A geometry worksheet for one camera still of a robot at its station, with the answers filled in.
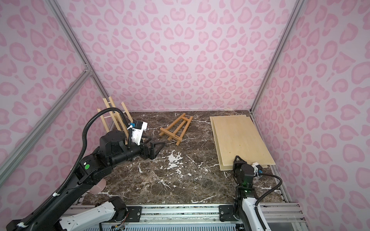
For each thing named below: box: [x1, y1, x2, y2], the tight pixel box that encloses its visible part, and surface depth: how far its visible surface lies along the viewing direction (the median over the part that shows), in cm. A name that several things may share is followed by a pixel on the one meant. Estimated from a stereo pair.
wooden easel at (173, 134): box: [158, 113, 194, 146], surface depth 107 cm
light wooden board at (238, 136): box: [212, 116, 277, 167], surface depth 95 cm
